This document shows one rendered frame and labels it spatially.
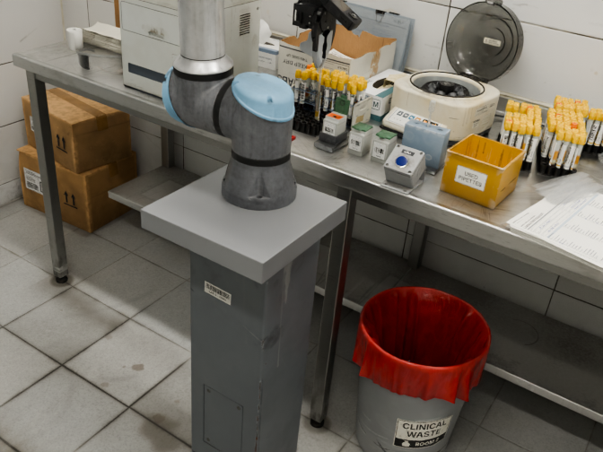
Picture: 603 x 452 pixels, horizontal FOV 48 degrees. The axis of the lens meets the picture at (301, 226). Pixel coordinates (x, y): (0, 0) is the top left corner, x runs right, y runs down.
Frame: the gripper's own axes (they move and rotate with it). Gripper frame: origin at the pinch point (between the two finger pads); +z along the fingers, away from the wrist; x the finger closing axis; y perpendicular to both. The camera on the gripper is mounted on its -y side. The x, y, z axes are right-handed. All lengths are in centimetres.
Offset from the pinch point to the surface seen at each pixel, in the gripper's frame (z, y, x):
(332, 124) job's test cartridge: 11.2, -9.1, 7.7
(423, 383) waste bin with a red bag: 66, -48, 18
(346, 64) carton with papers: 4.6, 1.7, -16.8
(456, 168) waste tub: 10.9, -42.2, 10.0
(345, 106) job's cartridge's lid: 7.9, -9.4, 2.7
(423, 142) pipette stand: 10.9, -30.8, 2.5
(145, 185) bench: 79, 91, -28
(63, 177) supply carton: 83, 126, -16
